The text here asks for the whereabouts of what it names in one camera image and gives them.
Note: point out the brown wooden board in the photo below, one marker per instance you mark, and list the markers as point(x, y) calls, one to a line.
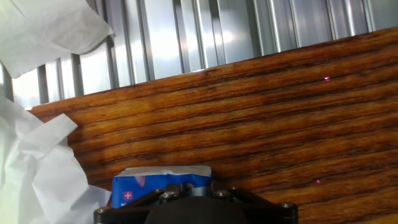
point(280, 124)

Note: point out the blue tissue pack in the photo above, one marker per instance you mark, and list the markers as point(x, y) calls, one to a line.
point(146, 183)

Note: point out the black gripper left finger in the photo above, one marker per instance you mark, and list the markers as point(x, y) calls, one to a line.
point(124, 213)

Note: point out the crumpled white napkin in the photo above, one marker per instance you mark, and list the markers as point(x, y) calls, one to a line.
point(71, 193)
point(18, 140)

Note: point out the white tissue sheet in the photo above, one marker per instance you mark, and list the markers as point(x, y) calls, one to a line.
point(46, 31)

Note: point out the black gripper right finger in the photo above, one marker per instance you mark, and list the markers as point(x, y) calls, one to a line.
point(270, 213)

